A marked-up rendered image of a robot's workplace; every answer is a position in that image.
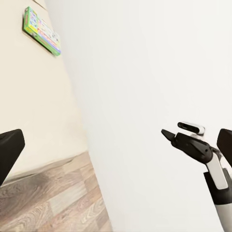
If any board game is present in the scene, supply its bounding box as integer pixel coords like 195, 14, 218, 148
24, 6, 61, 56

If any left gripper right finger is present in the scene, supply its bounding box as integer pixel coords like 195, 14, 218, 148
217, 128, 232, 167

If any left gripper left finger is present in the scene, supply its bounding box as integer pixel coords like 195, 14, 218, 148
0, 129, 25, 186

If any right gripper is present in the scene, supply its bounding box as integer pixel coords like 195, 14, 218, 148
161, 129, 211, 160

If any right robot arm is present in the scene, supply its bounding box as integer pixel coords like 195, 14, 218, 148
161, 122, 232, 232

